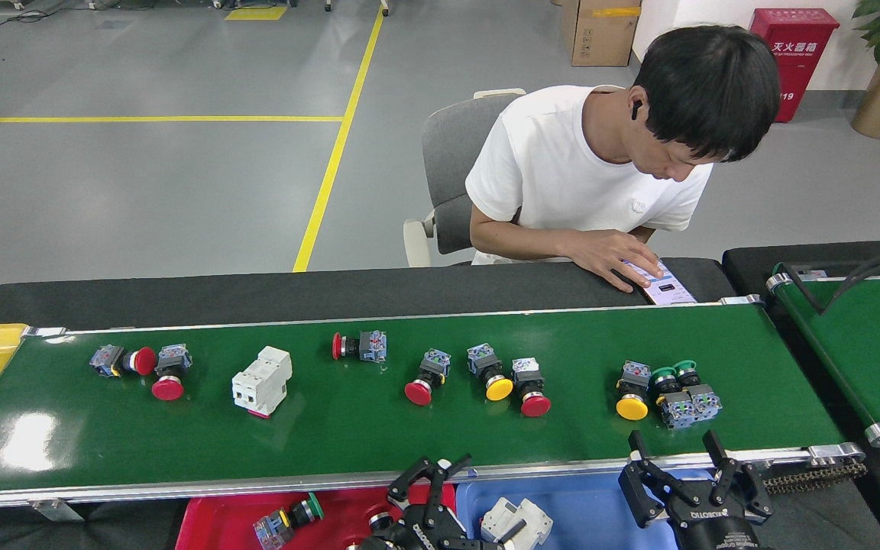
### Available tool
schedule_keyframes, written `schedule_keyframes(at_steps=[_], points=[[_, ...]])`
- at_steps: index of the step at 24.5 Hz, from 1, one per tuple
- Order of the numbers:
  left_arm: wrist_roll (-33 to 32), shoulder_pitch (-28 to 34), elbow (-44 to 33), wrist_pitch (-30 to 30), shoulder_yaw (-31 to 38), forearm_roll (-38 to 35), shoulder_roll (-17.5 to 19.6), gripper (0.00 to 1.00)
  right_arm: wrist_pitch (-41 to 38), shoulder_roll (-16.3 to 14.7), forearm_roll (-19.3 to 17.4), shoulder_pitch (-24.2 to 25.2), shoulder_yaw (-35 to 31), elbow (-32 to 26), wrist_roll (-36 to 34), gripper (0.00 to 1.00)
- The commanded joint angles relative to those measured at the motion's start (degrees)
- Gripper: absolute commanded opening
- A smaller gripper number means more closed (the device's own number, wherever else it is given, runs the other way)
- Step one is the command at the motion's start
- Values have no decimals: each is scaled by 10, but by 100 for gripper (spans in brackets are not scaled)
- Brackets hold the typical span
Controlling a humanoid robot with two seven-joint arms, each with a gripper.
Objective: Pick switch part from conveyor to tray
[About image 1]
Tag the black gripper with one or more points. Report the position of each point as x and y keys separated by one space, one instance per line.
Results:
x=421 y=540
x=711 y=527

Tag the white circuit breaker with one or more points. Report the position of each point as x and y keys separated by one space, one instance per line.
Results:
x=260 y=382
x=532 y=519

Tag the green push button switch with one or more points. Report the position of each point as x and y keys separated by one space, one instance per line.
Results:
x=272 y=528
x=677 y=411
x=703 y=403

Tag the person's right forearm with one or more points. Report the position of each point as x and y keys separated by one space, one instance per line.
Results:
x=516 y=244

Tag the person's left forearm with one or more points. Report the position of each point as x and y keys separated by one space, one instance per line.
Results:
x=642 y=234

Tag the blue plastic tray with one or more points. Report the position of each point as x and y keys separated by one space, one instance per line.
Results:
x=600 y=519

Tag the long green conveyor belt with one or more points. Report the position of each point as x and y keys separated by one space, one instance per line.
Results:
x=333 y=428

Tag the narrow green conveyor belt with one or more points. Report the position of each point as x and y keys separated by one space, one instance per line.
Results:
x=868 y=351

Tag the red plastic tray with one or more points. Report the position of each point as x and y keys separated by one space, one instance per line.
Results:
x=211 y=527

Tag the person's right hand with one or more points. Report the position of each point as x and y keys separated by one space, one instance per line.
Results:
x=612 y=256

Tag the smartphone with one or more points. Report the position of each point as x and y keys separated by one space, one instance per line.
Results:
x=673 y=290

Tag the person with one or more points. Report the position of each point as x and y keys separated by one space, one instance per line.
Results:
x=547 y=168

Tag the grey office chair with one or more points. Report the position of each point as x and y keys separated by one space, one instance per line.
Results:
x=448 y=153

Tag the black earbud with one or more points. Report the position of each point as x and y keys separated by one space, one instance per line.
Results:
x=636 y=110

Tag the red fire extinguisher cabinet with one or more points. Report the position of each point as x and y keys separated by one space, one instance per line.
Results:
x=799 y=46

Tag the brown cardboard box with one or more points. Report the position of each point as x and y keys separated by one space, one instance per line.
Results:
x=600 y=34

